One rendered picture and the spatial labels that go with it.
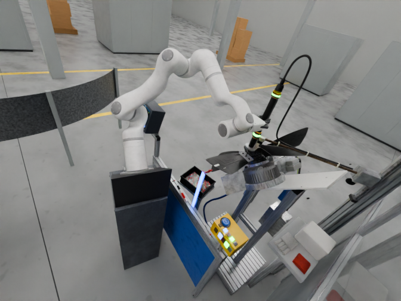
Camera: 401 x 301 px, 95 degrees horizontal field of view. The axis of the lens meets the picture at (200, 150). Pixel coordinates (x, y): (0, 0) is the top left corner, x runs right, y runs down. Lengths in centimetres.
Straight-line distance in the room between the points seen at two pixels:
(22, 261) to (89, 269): 53
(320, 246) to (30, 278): 208
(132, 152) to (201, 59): 61
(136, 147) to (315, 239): 117
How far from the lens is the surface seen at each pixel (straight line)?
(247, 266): 210
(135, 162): 110
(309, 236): 137
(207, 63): 96
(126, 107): 108
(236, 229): 101
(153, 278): 197
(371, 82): 653
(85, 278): 204
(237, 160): 116
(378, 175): 136
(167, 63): 98
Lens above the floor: 190
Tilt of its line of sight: 39 degrees down
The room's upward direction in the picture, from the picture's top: 15 degrees clockwise
